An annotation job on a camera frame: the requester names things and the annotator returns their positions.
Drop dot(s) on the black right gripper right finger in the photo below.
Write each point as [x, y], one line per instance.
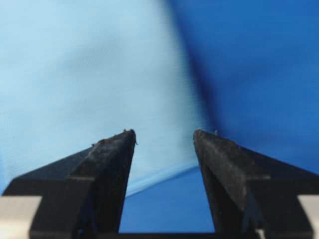
[252, 196]

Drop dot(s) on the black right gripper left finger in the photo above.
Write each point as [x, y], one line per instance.
[77, 197]

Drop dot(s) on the light blue towel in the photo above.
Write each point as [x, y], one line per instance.
[73, 72]

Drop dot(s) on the dark blue table cloth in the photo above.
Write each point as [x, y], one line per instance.
[256, 68]

